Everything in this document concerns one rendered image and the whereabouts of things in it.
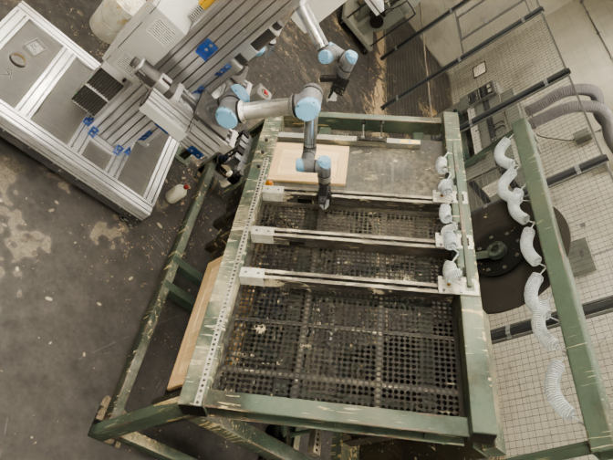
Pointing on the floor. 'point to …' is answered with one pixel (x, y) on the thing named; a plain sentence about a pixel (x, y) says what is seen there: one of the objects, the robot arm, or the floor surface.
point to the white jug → (176, 193)
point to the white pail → (112, 17)
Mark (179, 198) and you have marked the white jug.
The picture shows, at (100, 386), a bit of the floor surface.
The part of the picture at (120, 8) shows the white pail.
